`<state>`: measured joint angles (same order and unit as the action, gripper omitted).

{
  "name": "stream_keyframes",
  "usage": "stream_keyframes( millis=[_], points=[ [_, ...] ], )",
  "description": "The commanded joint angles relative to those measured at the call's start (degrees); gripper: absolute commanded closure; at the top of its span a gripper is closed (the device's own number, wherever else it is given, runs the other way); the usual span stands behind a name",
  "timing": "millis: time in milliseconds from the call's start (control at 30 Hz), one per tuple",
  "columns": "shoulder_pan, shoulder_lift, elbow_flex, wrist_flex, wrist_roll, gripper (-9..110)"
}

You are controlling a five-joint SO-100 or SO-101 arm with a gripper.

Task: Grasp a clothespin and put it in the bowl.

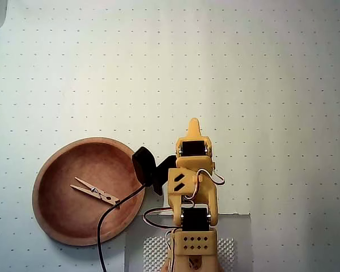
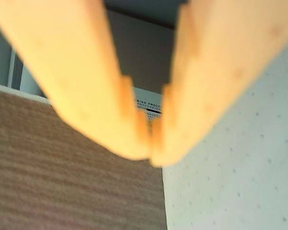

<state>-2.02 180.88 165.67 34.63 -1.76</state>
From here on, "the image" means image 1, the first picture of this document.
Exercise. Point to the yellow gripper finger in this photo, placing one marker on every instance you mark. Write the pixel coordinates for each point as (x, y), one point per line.
(194, 129)

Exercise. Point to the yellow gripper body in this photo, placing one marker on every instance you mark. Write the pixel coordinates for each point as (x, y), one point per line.
(193, 162)

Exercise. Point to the wooden clothespin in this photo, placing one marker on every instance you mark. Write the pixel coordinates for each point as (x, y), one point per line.
(107, 198)

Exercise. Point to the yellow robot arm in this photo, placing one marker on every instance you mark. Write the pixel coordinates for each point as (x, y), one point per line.
(208, 198)

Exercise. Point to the brown robot base board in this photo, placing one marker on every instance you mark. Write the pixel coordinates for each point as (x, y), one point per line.
(219, 267)

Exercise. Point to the round wooden bowl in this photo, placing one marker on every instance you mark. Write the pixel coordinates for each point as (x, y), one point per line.
(73, 221)

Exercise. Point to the white dotted paper sheet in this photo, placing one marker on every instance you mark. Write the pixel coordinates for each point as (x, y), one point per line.
(170, 71)

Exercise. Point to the white mesh anti-slip mat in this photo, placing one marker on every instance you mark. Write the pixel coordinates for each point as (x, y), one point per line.
(156, 252)

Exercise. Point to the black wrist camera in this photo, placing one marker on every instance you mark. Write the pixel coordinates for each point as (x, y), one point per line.
(143, 164)

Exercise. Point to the gray base plate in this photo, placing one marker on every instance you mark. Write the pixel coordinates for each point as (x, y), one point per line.
(238, 229)

